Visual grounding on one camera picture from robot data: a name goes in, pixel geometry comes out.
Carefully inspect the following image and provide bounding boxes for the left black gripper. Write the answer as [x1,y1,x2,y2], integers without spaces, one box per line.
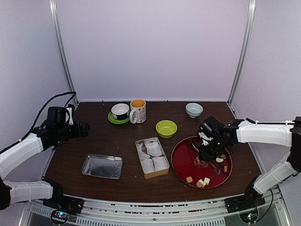
[56,120,90,141]

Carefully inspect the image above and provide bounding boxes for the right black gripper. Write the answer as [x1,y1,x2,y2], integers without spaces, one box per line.
[198,136,228,161]

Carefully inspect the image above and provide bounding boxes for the metal tongs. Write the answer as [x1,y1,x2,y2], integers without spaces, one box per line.
[187,138,221,175]

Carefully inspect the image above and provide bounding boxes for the bear print tin lid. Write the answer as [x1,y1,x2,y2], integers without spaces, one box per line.
[81,154,123,179]

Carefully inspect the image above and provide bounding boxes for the beige rectangular tin box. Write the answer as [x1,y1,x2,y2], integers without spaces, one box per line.
[135,137,170,179]

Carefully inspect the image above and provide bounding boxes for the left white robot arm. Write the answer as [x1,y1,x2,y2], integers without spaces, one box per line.
[0,105,90,210]

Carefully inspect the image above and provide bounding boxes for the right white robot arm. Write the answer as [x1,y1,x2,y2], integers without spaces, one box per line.
[197,116,301,208]

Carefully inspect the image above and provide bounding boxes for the white oval chocolate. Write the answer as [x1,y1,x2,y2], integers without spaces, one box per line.
[215,157,224,163]

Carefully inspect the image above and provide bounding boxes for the cream cube chocolate front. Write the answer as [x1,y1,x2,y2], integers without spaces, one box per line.
[204,178,210,185]

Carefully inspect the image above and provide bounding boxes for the beige chocolate piece front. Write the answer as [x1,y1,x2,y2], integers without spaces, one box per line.
[196,179,206,188]

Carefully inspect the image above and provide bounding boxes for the tan cube chocolate front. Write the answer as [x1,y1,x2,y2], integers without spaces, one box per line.
[186,176,193,184]

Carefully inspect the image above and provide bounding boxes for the green saucer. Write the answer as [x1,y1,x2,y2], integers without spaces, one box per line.
[108,112,131,124]

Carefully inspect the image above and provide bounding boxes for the red round lacquer tray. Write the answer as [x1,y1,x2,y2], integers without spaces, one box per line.
[171,137,232,189]

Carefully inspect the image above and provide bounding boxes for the pale blue ceramic bowl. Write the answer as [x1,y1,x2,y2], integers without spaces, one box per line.
[185,103,203,118]

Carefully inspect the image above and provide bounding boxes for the navy white cup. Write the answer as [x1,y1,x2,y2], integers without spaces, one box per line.
[111,103,130,120]

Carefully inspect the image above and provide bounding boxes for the lime green bowl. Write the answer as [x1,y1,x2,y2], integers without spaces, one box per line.
[155,120,178,138]

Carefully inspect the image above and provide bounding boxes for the white paper cup liner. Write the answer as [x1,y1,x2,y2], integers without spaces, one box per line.
[138,144,150,161]
[152,156,169,171]
[145,142,163,157]
[142,158,155,174]

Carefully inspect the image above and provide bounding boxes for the white patterned mug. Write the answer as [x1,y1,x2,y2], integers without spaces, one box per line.
[129,99,146,124]

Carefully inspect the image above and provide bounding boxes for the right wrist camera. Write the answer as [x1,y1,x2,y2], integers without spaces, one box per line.
[197,132,213,146]

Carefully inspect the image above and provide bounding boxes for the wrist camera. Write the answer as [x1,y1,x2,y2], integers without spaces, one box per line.
[197,132,213,146]
[65,104,75,125]

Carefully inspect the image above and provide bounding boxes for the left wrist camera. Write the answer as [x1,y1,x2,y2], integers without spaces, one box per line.
[65,104,75,125]

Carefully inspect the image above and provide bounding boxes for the left black cable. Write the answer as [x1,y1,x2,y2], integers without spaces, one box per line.
[28,91,77,132]

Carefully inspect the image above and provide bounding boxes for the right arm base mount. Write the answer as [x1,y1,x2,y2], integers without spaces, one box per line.
[225,178,265,213]

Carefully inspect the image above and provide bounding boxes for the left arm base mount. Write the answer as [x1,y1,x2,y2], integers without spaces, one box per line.
[43,179,84,215]

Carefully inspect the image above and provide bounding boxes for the left aluminium frame post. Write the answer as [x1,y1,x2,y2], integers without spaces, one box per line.
[49,0,75,91]

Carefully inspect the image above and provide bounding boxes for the aluminium frame post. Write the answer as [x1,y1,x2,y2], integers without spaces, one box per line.
[49,0,75,91]
[227,0,257,106]

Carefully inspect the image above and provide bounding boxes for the right aluminium frame post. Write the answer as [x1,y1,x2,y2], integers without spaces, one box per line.
[227,0,257,106]

